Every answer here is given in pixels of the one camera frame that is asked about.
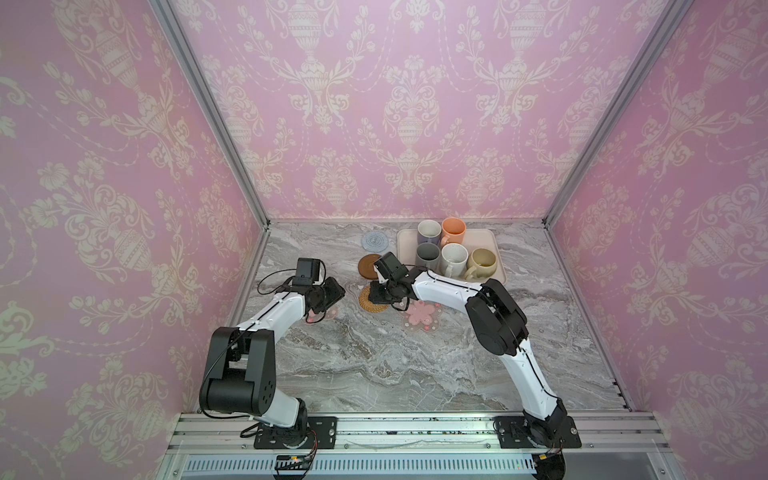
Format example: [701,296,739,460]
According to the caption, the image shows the woven rattan round coaster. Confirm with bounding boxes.
[358,285,390,313]

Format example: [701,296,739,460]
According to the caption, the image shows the brown round wooden coaster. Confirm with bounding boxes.
[357,254,381,280]

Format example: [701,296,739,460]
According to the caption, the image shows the pink flower coaster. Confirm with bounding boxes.
[307,305,339,323]
[403,301,442,332]

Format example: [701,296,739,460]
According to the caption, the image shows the blue woven round coaster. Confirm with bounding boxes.
[361,231,390,254]

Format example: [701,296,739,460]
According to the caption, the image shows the grey ceramic mug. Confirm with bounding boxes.
[415,242,441,271]

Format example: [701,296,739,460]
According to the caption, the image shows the beige glazed round mug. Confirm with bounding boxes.
[464,248,498,282]

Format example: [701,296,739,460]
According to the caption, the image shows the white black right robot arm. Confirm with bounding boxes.
[368,267,570,449]

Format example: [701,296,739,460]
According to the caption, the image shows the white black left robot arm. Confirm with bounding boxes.
[199,277,345,449]

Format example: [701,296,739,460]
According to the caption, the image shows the cream rectangular tray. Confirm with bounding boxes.
[396,228,507,284]

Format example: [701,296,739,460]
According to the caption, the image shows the purple ceramic mug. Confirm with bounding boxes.
[416,219,442,246]

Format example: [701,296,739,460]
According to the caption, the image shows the white speckled mug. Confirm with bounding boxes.
[439,243,469,279]

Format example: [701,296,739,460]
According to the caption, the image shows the orange ceramic mug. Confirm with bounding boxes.
[440,217,467,247]

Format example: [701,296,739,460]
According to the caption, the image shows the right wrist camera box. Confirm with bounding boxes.
[374,252,409,283]

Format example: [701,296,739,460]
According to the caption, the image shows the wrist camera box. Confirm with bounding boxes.
[374,252,409,283]
[291,257,323,287]

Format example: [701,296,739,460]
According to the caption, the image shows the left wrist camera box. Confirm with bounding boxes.
[291,257,323,287]

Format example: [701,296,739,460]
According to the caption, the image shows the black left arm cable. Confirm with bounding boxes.
[256,268,298,296]

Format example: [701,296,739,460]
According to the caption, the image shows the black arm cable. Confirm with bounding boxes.
[256,268,298,296]
[419,269,481,292]

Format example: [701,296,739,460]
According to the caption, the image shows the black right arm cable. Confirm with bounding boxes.
[419,269,481,292]

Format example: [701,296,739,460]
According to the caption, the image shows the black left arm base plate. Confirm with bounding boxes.
[253,416,338,450]

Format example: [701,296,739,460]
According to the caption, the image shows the white perforated cable duct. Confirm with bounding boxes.
[172,451,536,479]

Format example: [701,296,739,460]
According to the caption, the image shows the aluminium front rail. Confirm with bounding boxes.
[167,410,671,454]

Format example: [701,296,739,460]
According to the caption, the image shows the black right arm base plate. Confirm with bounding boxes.
[493,416,582,450]

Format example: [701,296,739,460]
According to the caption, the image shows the left aluminium corner post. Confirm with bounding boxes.
[148,0,270,230]

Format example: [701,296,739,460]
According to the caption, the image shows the aluminium corner post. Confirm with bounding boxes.
[148,0,270,230]
[542,0,693,232]

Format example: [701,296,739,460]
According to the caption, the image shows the right aluminium corner post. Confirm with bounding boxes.
[542,0,693,232]

